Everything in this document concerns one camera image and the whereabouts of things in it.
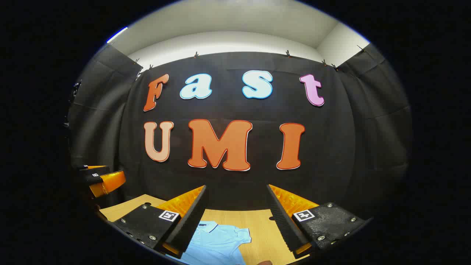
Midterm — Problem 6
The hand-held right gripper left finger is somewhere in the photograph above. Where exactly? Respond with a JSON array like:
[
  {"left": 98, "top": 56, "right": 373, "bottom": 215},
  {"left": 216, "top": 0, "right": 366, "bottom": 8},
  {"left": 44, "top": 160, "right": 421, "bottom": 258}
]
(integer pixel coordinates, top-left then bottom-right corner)
[{"left": 111, "top": 185, "right": 208, "bottom": 259}]

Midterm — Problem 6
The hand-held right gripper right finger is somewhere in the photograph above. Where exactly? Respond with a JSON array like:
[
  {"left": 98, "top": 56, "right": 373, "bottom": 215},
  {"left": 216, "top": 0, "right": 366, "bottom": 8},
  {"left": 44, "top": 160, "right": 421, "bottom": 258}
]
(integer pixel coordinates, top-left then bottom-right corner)
[{"left": 267, "top": 184, "right": 369, "bottom": 259}]

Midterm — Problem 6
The light blue T-shirt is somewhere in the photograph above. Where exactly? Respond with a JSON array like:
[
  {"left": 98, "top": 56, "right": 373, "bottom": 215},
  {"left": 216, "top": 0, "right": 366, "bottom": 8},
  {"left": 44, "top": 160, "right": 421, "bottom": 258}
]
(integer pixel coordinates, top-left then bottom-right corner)
[{"left": 167, "top": 221, "right": 252, "bottom": 265}]

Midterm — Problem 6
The ceiling light strip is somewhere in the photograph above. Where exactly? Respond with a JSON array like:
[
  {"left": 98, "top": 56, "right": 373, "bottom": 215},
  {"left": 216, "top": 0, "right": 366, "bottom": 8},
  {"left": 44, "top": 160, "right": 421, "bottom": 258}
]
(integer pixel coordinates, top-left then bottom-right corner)
[{"left": 107, "top": 27, "right": 128, "bottom": 43}]

